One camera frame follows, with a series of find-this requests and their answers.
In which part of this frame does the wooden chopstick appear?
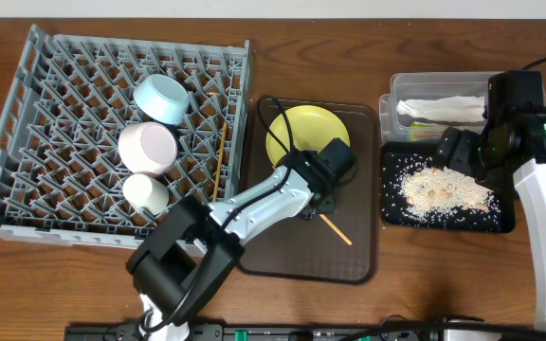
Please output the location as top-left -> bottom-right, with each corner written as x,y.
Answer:
212,122 -> 228,202
319,214 -> 353,245

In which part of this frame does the grey dishwasher rack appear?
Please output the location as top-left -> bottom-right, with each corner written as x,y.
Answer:
0,27 -> 252,249

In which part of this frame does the pile of rice and nuts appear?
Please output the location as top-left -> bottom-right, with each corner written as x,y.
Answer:
401,166 -> 493,218

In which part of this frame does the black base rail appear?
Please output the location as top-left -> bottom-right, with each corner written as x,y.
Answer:
63,321 -> 445,341

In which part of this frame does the white paper cup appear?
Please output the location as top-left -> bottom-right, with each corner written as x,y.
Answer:
122,174 -> 169,215

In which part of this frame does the yellow round plate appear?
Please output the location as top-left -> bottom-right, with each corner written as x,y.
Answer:
265,105 -> 351,166

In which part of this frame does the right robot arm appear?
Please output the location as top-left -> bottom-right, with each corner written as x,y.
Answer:
432,70 -> 546,332

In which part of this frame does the brown serving tray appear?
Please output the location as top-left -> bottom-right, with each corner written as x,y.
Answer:
238,102 -> 380,285

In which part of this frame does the white plastic wrapper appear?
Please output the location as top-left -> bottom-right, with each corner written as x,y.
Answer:
395,96 -> 485,123

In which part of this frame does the black waste tray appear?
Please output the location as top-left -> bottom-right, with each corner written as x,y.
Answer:
380,142 -> 516,234

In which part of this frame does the green snack wrapper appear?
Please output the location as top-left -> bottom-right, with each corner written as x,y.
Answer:
408,121 -> 485,142

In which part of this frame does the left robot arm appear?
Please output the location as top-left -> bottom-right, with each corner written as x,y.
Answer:
126,151 -> 343,340

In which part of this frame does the clear plastic waste bin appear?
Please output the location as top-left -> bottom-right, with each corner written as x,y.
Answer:
378,71 -> 546,146

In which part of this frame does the pink bowl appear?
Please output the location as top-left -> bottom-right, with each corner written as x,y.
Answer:
118,121 -> 178,177

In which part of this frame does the light blue bowl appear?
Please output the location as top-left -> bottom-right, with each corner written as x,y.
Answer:
134,74 -> 190,125

